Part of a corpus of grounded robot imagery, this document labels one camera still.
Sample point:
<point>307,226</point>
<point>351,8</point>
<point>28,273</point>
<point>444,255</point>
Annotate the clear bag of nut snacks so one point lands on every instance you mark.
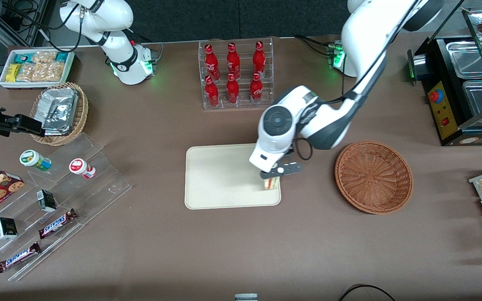
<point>49,71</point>
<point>25,72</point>
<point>44,57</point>

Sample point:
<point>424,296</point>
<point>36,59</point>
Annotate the white rectangular snack bin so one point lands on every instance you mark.
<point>36,85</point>

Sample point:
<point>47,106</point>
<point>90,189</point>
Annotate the triangular sandwich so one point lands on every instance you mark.
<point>271,184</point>

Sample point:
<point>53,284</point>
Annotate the brown snickers bar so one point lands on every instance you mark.
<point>18,257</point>
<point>57,223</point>

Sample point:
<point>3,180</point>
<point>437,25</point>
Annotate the red lid snack cup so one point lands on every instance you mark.
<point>80,167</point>

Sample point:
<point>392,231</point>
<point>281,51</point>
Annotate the metal frame rack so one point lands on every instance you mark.
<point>11,31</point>

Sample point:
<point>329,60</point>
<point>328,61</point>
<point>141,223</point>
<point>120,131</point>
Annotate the black food warmer appliance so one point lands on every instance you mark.
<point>446,121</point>

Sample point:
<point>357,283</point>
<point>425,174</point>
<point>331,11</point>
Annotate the silver foil packet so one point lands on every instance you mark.
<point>59,119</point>
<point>59,95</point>

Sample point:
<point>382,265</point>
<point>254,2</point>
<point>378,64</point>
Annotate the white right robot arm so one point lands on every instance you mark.
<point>115,50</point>

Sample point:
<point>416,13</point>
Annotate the green lid snack cup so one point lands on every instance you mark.
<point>34,159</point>

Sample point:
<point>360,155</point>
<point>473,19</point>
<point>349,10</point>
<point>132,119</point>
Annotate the small black white carton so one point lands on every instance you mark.
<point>6,228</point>

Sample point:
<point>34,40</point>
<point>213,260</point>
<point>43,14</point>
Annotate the cream plastic serving tray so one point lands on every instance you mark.
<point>220,175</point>

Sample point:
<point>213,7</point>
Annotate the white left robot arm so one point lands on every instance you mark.
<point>362,33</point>

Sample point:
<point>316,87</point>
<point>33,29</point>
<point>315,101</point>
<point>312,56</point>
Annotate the yellow snack packet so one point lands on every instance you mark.
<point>13,72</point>

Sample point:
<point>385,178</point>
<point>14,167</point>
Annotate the clear acrylic bottle rack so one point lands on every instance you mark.
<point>243,104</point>

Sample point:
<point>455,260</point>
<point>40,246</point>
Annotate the small tan wicker basket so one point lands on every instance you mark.
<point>81,113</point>

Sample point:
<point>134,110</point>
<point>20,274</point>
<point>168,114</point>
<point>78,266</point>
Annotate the clear acrylic stepped stand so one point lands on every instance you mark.
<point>98,188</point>

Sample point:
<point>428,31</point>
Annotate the teal snack packet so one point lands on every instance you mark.
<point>62,56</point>
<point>23,57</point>

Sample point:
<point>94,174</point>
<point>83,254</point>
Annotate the red cola bottle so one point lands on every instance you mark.
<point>259,60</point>
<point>232,91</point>
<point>233,62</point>
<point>256,90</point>
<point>211,62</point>
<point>211,94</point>

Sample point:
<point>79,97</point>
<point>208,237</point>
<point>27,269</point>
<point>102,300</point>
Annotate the large brown wicker basket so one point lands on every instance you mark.
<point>370,177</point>

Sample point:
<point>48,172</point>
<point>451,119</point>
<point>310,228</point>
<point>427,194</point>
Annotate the grey cap object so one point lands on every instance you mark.
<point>246,297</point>

